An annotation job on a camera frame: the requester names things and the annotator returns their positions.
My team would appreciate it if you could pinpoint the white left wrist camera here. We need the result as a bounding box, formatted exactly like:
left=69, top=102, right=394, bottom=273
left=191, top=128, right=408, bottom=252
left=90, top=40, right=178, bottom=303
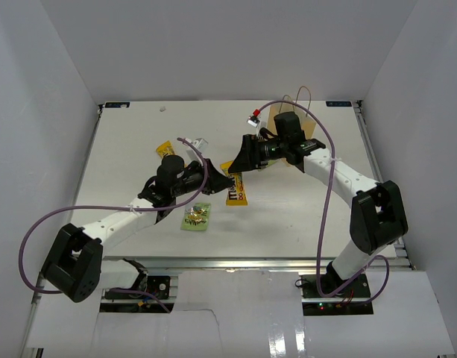
left=186, top=138, right=208, bottom=160

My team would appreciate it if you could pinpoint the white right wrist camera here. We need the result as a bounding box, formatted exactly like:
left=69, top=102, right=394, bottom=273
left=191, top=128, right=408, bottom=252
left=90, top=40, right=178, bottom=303
left=247, top=109, right=267, bottom=129

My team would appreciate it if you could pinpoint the yellow m&m packet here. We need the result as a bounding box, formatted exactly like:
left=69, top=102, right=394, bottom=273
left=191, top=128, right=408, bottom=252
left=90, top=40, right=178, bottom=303
left=156, top=140, right=176, bottom=158
left=220, top=161, right=248, bottom=206

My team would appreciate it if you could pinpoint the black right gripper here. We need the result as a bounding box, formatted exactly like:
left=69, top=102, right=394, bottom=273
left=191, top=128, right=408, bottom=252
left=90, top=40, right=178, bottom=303
left=229, top=134, right=289, bottom=172

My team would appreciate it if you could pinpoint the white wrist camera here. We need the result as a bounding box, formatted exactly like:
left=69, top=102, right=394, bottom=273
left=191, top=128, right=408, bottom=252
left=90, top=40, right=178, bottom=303
left=186, top=138, right=208, bottom=160
left=247, top=109, right=267, bottom=129

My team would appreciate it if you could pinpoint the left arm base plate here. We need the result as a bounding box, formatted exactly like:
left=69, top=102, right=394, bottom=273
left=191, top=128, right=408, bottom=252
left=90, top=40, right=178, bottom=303
left=100, top=276, right=174, bottom=313

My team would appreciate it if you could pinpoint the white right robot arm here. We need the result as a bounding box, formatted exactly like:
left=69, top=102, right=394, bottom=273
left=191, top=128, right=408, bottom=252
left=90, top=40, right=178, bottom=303
left=228, top=111, right=408, bottom=298

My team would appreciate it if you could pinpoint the aluminium table front rail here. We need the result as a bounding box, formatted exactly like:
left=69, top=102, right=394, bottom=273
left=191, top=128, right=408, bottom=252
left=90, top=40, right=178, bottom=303
left=55, top=257, right=412, bottom=270

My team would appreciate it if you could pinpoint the brown paper bag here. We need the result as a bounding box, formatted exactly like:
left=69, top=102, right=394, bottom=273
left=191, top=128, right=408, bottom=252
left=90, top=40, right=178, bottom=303
left=268, top=86, right=317, bottom=169

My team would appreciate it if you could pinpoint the green candy packet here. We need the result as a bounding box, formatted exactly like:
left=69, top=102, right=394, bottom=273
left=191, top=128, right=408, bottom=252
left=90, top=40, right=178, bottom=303
left=180, top=202, right=211, bottom=231

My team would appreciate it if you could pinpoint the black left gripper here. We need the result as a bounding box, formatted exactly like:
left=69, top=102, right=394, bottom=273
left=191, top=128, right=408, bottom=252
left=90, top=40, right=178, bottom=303
left=171, top=158, right=233, bottom=198

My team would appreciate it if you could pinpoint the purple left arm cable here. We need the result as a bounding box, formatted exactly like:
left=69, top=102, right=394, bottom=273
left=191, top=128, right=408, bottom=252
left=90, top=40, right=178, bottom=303
left=18, top=136, right=210, bottom=314

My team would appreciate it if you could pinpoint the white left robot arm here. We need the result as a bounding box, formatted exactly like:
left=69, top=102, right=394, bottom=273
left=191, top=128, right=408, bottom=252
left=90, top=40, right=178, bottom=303
left=42, top=155, right=234, bottom=303

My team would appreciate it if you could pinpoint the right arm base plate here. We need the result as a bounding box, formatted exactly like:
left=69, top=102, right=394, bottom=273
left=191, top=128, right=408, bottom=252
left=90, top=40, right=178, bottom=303
left=294, top=274, right=374, bottom=317

